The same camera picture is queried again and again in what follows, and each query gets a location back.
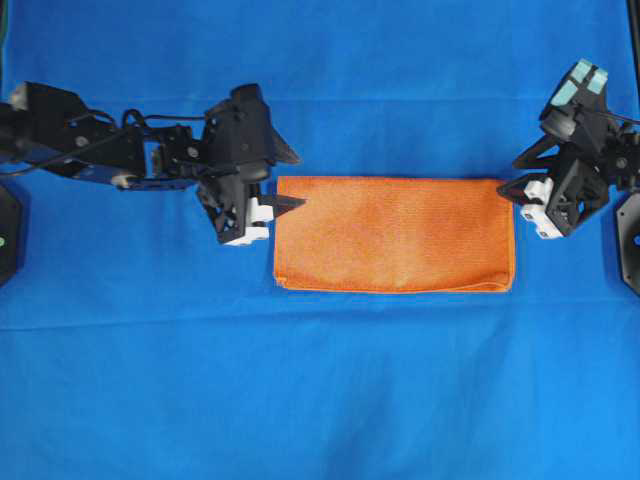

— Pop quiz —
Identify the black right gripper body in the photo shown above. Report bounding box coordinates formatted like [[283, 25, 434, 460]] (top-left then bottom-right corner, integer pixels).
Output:
[[521, 62, 613, 239]]

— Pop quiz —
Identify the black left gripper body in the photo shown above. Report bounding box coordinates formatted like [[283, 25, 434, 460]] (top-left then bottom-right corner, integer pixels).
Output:
[[197, 84, 275, 246]]

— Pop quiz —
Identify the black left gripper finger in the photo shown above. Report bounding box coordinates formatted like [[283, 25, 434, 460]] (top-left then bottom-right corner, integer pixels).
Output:
[[257, 194, 306, 220], [269, 124, 301, 166]]

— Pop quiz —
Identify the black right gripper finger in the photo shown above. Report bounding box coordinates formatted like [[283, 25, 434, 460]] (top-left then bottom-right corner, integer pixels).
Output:
[[512, 134, 560, 170], [496, 172, 547, 205]]

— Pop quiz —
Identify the orange towel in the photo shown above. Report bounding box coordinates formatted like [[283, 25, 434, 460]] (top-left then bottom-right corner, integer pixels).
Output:
[[274, 176, 516, 294]]

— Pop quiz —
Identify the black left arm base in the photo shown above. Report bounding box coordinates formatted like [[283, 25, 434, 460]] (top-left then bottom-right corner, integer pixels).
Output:
[[0, 185, 24, 286]]

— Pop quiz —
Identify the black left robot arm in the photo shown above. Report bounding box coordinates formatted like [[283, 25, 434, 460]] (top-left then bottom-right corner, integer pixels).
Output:
[[1, 82, 305, 246]]

